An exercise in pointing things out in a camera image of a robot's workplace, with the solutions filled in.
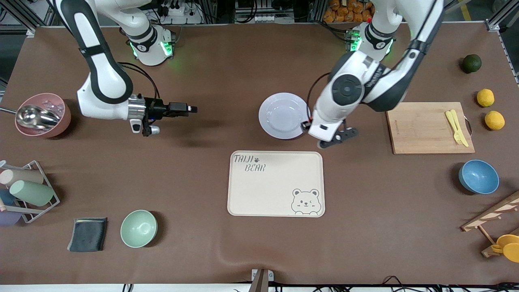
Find yellow plastic fork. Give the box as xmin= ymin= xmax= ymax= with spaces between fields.
xmin=445 ymin=111 xmax=465 ymax=146

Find clear ice cubes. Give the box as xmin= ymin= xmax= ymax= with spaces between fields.
xmin=38 ymin=95 xmax=65 ymax=119

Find beige bear print tray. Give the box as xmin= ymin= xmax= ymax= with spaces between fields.
xmin=227 ymin=151 xmax=326 ymax=218

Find yellow cup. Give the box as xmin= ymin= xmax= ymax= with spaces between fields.
xmin=491 ymin=234 xmax=519 ymax=263

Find green bowl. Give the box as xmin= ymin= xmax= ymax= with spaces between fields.
xmin=120 ymin=210 xmax=158 ymax=248

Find yellow plastic knife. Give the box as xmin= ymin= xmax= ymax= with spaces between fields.
xmin=450 ymin=109 xmax=470 ymax=148

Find wooden cutting board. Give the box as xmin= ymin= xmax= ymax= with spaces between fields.
xmin=385 ymin=102 xmax=476 ymax=155

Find metal table edge bracket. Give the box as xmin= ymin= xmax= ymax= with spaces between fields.
xmin=248 ymin=268 xmax=275 ymax=292

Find dark green round fruit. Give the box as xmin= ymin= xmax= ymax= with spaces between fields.
xmin=462 ymin=54 xmax=483 ymax=74

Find wooden rack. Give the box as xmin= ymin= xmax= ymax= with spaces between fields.
xmin=461 ymin=191 xmax=519 ymax=258

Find green cup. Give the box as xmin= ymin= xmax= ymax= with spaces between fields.
xmin=9 ymin=180 xmax=54 ymax=206

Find white wire cup rack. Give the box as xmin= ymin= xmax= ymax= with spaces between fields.
xmin=0 ymin=160 xmax=60 ymax=224

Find pink bowl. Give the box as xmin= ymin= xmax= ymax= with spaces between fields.
xmin=15 ymin=93 xmax=72 ymax=138

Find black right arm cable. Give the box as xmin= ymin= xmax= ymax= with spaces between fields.
xmin=118 ymin=62 xmax=161 ymax=100

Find blue bowl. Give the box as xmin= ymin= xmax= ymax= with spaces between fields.
xmin=459 ymin=159 xmax=500 ymax=195

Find white power strip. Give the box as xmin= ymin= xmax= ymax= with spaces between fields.
xmin=164 ymin=4 xmax=203 ymax=25

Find grey folded cloth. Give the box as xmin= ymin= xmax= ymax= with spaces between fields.
xmin=67 ymin=217 xmax=108 ymax=253

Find white round plate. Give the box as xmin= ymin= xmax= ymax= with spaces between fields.
xmin=259 ymin=92 xmax=312 ymax=140

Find metal scoop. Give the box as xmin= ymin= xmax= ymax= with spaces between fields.
xmin=0 ymin=105 xmax=61 ymax=130

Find purple cup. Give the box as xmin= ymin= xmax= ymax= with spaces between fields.
xmin=0 ymin=210 xmax=21 ymax=226

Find yellow lemon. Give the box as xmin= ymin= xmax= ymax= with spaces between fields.
xmin=485 ymin=110 xmax=506 ymax=131
xmin=476 ymin=88 xmax=495 ymax=107

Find beige cup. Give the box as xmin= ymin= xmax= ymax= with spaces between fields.
xmin=0 ymin=168 xmax=44 ymax=186

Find bag of oranges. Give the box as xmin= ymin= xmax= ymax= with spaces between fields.
xmin=323 ymin=0 xmax=375 ymax=24

